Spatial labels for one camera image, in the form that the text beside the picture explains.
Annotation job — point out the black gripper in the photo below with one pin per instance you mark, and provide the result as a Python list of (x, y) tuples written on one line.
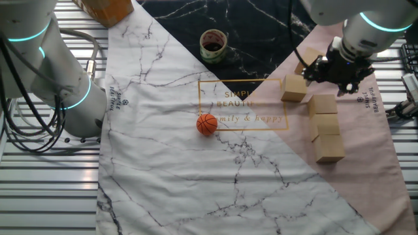
[(343, 70)]

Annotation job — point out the wooden cube block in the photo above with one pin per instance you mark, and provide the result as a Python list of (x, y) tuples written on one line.
[(294, 88), (322, 104), (328, 149), (321, 122), (308, 56)]

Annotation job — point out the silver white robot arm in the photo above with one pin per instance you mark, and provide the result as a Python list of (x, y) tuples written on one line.
[(65, 81)]

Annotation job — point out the small silver device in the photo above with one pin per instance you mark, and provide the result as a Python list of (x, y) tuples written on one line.
[(411, 86)]

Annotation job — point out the roll of clear tape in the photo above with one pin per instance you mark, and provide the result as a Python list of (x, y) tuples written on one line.
[(213, 52)]

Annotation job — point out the small orange basketball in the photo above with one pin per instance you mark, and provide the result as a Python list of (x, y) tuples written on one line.
[(207, 124)]

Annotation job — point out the marble pink black cloth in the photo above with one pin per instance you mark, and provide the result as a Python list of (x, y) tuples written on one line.
[(179, 179)]

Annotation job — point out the open cardboard box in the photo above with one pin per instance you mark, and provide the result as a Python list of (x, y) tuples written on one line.
[(104, 9)]

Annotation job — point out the black device mount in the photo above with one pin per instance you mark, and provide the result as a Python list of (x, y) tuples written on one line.
[(405, 111)]

